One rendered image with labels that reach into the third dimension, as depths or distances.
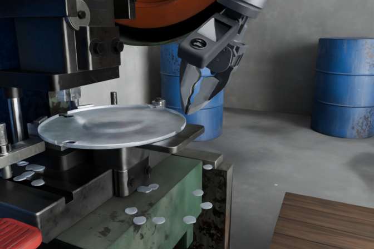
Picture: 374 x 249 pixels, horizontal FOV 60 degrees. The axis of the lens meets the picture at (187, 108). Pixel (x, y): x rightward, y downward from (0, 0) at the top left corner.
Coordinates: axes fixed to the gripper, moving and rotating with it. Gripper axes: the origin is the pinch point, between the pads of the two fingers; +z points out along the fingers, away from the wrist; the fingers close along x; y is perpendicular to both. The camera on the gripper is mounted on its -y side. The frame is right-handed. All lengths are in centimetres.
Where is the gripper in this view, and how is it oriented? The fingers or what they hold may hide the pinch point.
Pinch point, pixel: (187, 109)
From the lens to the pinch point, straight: 58.4
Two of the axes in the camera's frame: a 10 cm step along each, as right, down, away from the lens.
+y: 3.9, -2.2, 8.9
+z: -3.9, 8.4, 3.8
